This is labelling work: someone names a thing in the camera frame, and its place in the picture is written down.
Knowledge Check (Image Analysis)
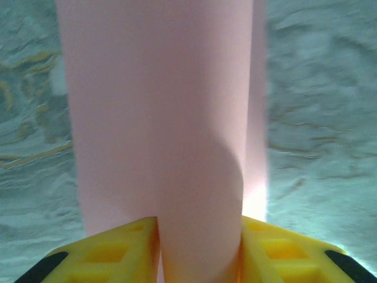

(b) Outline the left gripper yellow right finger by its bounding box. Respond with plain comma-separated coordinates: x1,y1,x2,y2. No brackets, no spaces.
238,215,377,283

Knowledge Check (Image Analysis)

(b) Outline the pink paper sheet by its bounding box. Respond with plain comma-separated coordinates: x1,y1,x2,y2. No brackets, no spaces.
54,0,270,283

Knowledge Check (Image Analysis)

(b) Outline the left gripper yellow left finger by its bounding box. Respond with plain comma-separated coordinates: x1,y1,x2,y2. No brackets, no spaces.
13,216,161,283

